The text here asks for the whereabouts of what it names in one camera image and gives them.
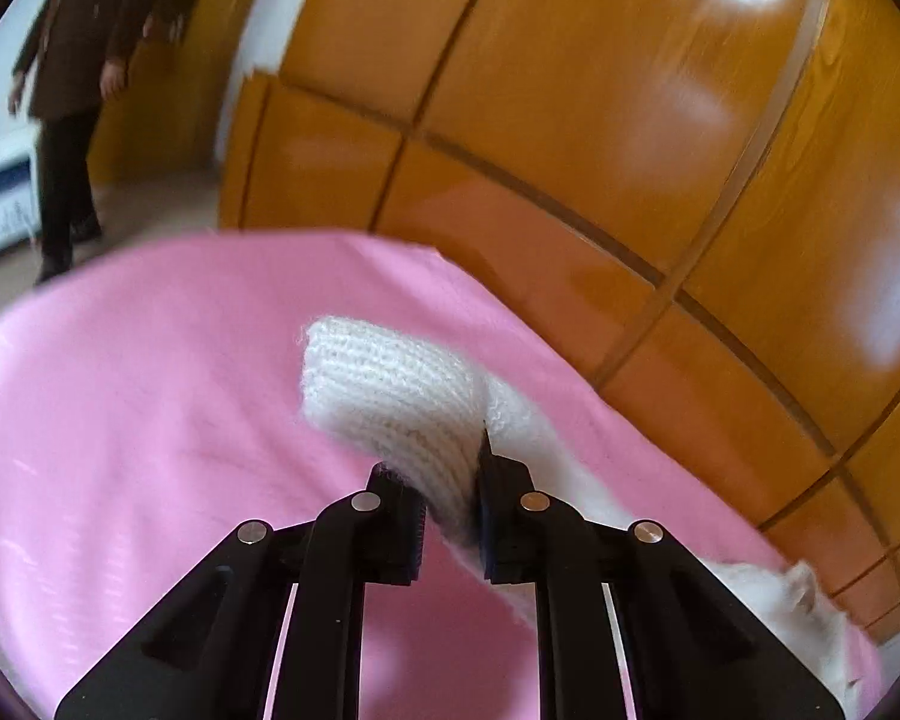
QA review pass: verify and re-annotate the wooden door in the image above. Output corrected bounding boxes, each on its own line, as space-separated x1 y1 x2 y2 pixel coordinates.
90 0 271 188

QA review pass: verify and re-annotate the pink blanket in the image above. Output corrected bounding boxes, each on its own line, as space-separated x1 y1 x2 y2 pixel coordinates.
0 229 890 720

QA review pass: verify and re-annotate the wooden wardrobe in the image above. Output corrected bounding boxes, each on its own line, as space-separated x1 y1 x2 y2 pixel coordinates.
217 0 900 646

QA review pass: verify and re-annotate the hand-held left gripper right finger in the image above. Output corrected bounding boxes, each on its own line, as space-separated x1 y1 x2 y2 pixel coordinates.
474 422 848 720

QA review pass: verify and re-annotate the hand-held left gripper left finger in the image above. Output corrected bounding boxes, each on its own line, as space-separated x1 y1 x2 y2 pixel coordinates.
54 465 428 720

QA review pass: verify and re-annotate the white knitted sweater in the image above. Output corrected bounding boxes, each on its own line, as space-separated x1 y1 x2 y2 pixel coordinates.
294 313 860 706

